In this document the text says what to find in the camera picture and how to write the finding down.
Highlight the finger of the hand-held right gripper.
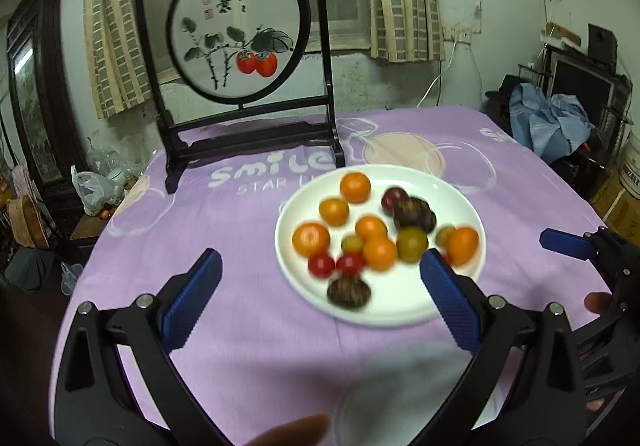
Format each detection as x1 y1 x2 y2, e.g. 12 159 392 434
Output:
574 310 631 395
539 227 640 277

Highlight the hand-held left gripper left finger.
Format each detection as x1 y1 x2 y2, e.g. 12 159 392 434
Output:
52 248 236 446

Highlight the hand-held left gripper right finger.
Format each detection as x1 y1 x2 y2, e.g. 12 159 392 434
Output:
405 249 587 446

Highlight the white oval plate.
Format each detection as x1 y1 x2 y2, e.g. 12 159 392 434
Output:
274 165 487 327

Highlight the small orange tangerine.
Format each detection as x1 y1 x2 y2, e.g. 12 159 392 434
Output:
355 215 389 241
292 222 332 257
340 172 372 204
446 227 480 264

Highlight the large green tomato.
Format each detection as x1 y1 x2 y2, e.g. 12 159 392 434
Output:
396 227 429 261

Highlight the dark wrinkled passion fruit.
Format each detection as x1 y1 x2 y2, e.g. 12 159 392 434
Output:
326 276 372 309
392 197 437 234

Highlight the yellow-orange tangerine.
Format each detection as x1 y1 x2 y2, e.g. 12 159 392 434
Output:
319 197 350 227

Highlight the person's right hand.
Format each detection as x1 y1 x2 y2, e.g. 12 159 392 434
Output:
584 292 614 315

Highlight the person's left hand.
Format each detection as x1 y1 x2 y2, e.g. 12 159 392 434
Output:
247 415 331 446

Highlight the cardboard box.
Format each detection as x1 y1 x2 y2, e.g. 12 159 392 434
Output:
590 170 640 233

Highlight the purple printed blanket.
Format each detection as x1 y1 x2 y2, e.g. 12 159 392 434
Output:
50 104 621 446

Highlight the white plastic bucket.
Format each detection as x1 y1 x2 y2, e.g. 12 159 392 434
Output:
621 130 640 200

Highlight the red cherry tomato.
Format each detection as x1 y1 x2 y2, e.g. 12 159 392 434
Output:
336 252 366 277
307 252 336 278

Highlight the blue crumpled cloth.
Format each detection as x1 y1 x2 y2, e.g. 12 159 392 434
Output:
509 82 597 163

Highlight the clear plastic cup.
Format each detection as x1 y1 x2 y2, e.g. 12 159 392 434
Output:
60 262 84 295

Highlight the small wooden side table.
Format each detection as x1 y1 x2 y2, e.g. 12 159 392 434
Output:
69 210 117 243

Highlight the white plastic bag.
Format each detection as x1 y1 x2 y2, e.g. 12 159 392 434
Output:
71 165 124 217

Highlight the black framed monitor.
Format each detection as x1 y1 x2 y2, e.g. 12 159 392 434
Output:
547 46 622 113

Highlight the dark grey bag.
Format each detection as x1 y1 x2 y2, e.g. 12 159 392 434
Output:
4 246 57 293

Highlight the black speaker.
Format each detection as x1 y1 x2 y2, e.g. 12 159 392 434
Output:
587 24 617 67

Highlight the dark wooden framed cabinet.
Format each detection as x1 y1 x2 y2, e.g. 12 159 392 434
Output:
6 0 87 199

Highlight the round painted screen on stand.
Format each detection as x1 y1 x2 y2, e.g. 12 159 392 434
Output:
134 0 347 195

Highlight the white power cable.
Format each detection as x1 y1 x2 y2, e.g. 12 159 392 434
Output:
417 40 483 107

